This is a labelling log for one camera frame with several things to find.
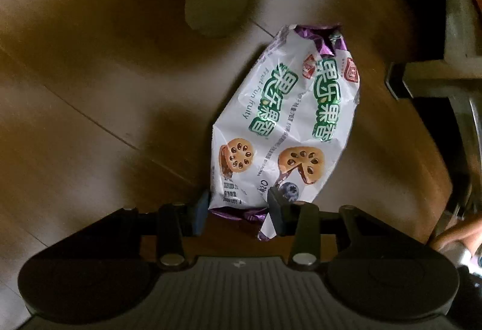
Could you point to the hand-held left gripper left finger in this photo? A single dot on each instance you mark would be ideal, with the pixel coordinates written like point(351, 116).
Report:
point(199, 215)

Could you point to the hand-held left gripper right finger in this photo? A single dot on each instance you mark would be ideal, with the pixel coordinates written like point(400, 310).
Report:
point(278, 217)

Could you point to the white purple snack packet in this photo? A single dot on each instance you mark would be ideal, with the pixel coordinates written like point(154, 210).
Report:
point(282, 119)

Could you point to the person's right hand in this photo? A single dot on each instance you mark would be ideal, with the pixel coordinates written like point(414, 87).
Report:
point(457, 236)

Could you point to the grey metal chair frame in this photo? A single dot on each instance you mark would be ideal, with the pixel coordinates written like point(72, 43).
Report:
point(452, 51)

